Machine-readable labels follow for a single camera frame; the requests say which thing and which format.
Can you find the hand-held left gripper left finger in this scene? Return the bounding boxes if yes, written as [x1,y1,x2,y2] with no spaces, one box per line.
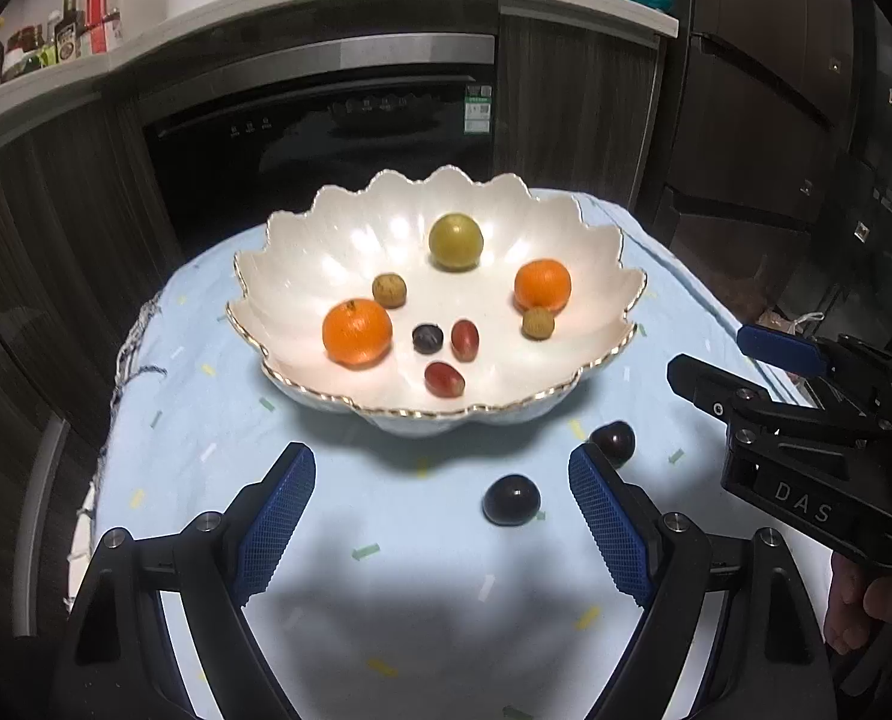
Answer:
[48,441,317,720]

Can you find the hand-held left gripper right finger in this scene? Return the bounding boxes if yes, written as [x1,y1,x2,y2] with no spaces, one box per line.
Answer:
[568,441,841,720]

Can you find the light blue confetti tablecloth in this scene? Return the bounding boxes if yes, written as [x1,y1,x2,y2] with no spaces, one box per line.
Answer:
[63,187,837,720]

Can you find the dark refrigerator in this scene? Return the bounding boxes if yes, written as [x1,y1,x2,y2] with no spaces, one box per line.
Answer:
[663,0,892,361]

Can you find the black built-in oven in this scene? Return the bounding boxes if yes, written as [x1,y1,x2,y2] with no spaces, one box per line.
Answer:
[140,34,498,256]

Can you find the dark sauce bottle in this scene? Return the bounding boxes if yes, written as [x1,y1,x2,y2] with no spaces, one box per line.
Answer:
[54,0,83,62]

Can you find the orange mandarin with stem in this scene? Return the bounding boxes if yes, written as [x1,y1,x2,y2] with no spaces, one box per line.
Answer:
[322,298,394,369]

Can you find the red label bottle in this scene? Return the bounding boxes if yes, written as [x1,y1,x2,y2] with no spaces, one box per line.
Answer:
[82,0,122,55]

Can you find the green white label sticker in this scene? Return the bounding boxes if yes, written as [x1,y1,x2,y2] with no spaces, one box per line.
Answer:
[465,86,493,134]

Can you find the dark purple plum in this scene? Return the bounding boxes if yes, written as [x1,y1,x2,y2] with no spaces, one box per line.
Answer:
[483,473,542,527]
[588,421,636,466]

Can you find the white kitchen countertop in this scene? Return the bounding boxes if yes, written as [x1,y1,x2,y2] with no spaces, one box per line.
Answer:
[0,0,680,166]

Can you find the white scalloped ceramic bowl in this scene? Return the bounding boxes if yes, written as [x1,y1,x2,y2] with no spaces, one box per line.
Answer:
[226,166,647,437]

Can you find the green label bottle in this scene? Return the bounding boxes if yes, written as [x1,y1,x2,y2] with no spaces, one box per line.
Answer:
[22,11,61,72]

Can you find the yellow-green round fruit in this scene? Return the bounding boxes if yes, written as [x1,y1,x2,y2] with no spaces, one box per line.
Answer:
[427,213,484,271]

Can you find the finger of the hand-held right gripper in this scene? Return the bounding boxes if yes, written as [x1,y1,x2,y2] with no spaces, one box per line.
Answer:
[667,354,892,451]
[738,325,892,421]

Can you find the dark wood cabinet door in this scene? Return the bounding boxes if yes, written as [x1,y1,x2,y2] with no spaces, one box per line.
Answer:
[495,7,661,203]
[0,90,184,638]

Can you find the person's right hand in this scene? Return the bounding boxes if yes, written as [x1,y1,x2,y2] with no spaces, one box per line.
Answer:
[825,549,892,655]

